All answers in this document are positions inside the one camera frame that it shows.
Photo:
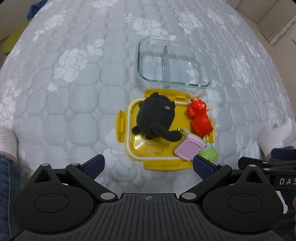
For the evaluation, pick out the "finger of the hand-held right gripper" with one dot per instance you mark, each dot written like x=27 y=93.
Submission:
x=282 y=176
x=284 y=154

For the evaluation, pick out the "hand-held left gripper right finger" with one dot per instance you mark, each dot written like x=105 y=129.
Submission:
x=203 y=169

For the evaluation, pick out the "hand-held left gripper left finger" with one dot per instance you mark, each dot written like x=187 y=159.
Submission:
x=94 y=165

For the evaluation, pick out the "green toy packet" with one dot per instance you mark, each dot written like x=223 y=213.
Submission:
x=209 y=154

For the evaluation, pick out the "pink toy case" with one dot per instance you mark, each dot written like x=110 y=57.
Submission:
x=188 y=147

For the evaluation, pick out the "small pastel toy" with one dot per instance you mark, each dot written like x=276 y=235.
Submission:
x=186 y=132

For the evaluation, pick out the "red toy figure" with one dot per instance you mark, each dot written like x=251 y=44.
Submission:
x=201 y=122

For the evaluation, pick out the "yellow plastic container lid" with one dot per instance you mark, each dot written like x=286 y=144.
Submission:
x=138 y=143

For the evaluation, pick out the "black plush toy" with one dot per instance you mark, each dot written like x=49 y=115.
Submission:
x=152 y=113

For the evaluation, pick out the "clear glass divided container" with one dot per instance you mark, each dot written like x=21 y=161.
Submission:
x=150 y=69

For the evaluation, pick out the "person's right foot white sock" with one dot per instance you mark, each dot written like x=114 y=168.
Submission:
x=275 y=139

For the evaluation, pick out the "person's foot white sock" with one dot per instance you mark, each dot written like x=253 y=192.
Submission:
x=275 y=139
x=7 y=141

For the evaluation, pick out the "person's right jeans leg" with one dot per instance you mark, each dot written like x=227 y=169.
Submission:
x=290 y=199

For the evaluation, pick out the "white quilted floral mattress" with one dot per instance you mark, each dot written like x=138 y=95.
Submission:
x=69 y=104

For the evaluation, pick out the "person's left foot white sock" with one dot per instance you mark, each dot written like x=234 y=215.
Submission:
x=7 y=141

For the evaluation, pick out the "beige pleated curtain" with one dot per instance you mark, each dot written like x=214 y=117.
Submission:
x=277 y=30

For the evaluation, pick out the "yellow-green object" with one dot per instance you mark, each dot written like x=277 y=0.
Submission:
x=13 y=39

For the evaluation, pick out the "blue cloth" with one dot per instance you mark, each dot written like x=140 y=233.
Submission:
x=37 y=9

